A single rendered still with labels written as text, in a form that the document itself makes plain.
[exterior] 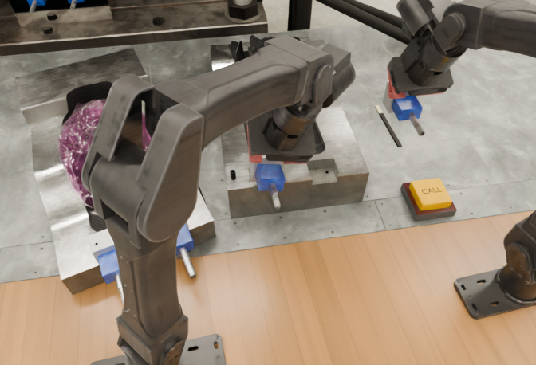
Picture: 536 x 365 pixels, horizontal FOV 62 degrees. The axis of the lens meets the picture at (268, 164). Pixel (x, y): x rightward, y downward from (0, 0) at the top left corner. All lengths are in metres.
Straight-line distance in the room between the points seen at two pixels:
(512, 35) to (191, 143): 0.44
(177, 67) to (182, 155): 0.85
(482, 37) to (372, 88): 0.52
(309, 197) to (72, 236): 0.42
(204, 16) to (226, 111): 1.04
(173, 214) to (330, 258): 0.46
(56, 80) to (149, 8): 0.55
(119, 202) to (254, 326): 0.41
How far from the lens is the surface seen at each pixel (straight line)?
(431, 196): 0.90
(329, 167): 0.86
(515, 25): 0.66
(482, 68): 1.32
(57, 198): 0.88
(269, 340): 0.75
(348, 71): 0.65
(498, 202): 0.99
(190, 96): 0.40
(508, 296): 0.86
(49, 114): 1.03
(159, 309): 0.55
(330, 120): 0.92
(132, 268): 0.49
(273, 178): 0.73
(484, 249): 0.91
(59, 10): 1.52
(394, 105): 0.91
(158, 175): 0.38
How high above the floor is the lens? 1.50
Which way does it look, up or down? 48 degrees down
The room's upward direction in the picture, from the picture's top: straight up
